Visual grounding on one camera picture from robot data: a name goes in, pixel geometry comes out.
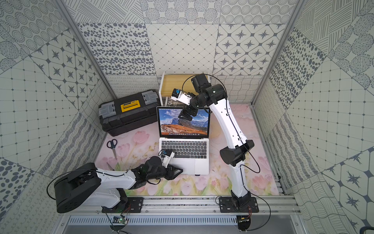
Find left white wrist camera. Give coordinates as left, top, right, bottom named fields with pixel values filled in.
left=159, top=149, right=175, bottom=168

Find white and wood side table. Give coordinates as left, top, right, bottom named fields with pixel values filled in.
left=159, top=72, right=198, bottom=106

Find black handled scissors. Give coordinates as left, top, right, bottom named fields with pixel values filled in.
left=107, top=139, right=118, bottom=160

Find black toolbox with yellow handle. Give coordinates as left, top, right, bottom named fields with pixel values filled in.
left=99, top=89, right=161, bottom=137

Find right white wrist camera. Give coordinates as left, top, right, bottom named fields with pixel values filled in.
left=171, top=88, right=192, bottom=105

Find right black controller box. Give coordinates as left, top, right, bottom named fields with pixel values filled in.
left=236, top=215, right=251, bottom=231

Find aluminium mounting rail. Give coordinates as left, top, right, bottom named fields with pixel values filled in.
left=64, top=196, right=301, bottom=225

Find silver laptop computer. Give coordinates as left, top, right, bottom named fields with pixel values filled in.
left=157, top=106, right=210, bottom=175

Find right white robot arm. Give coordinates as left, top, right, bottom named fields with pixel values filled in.
left=171, top=74, right=254, bottom=209

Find pink floral table mat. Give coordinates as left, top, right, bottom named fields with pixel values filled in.
left=95, top=104, right=279, bottom=196

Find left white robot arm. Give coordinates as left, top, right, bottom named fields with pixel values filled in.
left=54, top=156, right=183, bottom=214

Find left green circuit board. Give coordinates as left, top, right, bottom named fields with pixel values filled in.
left=111, top=216, right=128, bottom=232

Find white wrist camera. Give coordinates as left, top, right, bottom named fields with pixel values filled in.
left=171, top=88, right=192, bottom=105
left=159, top=149, right=175, bottom=168

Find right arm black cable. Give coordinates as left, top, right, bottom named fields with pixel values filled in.
left=182, top=74, right=272, bottom=232

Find Folio magazine book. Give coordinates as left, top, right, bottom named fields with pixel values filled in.
left=166, top=97, right=180, bottom=107

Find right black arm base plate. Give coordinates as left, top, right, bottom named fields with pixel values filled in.
left=217, top=196, right=259, bottom=214

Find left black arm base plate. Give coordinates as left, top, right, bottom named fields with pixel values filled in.
left=102, top=197, right=144, bottom=214

